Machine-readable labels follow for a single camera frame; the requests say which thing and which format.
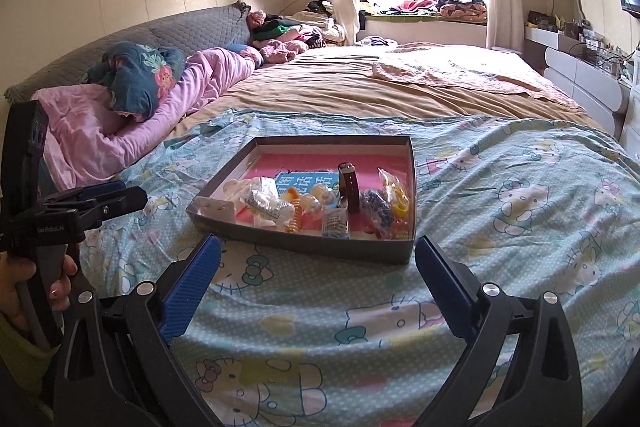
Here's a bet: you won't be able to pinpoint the bag with silver chain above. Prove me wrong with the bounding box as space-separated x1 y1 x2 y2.
245 176 295 227

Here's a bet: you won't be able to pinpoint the blue box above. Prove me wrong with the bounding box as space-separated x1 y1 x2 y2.
321 206 349 239

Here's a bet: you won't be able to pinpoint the left hand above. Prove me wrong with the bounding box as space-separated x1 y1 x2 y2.
0 249 79 333

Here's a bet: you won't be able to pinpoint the pink quilt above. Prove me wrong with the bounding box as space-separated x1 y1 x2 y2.
32 44 264 190

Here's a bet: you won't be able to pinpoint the green left sleeve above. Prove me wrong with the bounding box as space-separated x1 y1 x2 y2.
1 314 58 426

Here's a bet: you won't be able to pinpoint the Hello Kitty green bedsheet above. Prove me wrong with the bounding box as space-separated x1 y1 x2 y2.
80 112 639 426

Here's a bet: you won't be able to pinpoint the blue floral pillow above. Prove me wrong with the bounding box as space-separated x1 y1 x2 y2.
81 41 186 122

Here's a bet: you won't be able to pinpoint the beige earring card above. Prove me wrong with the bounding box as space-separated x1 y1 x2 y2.
192 196 235 225

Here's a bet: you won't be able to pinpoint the clear plastic packet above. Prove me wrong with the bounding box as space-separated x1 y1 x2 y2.
221 178 260 212

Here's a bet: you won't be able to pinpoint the bag of dark beads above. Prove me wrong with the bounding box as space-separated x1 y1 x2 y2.
360 188 395 239

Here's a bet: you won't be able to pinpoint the bag of yellow rings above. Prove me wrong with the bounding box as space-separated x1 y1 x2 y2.
378 168 410 220

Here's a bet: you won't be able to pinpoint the white dresser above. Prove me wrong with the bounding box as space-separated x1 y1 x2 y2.
620 49 640 161

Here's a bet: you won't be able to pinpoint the shallow cardboard box tray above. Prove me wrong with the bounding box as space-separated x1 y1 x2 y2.
186 135 416 265

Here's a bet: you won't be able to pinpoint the grey padded headboard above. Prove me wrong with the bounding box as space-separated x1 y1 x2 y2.
3 3 252 104

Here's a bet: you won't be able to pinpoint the brown leather wristwatch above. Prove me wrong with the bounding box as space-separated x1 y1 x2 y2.
337 161 360 213

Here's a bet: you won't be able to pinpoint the pile of clothes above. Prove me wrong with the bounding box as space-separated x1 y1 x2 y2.
246 0 347 64

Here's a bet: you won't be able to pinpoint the pink patterned blanket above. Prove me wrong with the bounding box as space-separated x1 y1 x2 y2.
372 42 578 108

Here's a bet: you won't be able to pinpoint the tan bed blanket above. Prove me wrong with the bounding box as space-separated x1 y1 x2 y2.
169 46 601 138

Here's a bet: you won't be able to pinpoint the vanity mirror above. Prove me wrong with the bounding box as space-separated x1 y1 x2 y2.
551 0 586 25

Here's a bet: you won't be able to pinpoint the clothes on window sill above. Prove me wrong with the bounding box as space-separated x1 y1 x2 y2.
359 0 488 24

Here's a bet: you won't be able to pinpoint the orange spiral hair tie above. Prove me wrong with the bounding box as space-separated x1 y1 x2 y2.
280 185 305 234

